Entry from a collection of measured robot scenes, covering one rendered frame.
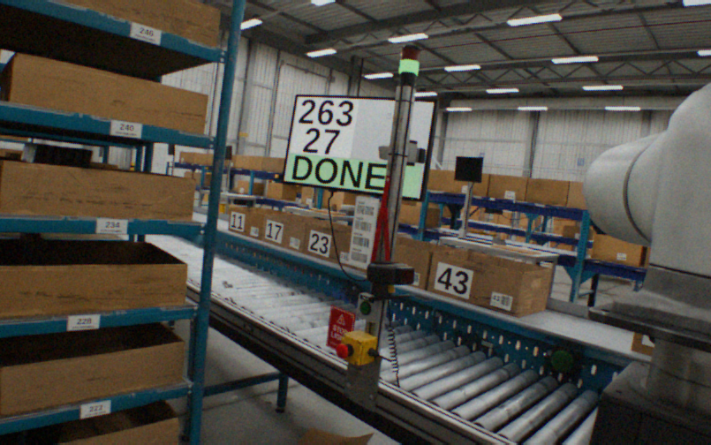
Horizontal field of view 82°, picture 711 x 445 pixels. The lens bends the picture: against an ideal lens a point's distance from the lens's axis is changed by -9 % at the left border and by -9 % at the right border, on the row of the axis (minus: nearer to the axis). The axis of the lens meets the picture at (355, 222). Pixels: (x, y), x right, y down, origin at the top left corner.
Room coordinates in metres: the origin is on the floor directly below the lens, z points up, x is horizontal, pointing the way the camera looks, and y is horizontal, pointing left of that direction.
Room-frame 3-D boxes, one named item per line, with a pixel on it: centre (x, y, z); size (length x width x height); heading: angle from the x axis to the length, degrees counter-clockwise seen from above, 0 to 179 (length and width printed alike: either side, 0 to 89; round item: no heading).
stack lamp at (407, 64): (1.22, -0.09, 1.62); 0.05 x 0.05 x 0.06
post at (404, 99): (1.22, -0.09, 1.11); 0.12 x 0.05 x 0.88; 46
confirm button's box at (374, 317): (1.20, -0.07, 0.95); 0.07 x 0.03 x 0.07; 46
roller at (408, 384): (1.36, -0.34, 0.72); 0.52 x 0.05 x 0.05; 136
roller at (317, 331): (1.67, -0.01, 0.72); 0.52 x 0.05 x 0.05; 136
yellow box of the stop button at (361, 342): (1.15, -0.07, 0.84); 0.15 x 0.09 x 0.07; 46
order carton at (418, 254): (2.05, -0.28, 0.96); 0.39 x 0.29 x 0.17; 46
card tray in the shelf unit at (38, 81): (1.01, 0.62, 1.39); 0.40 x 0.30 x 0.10; 135
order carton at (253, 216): (2.86, 0.58, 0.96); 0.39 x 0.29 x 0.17; 47
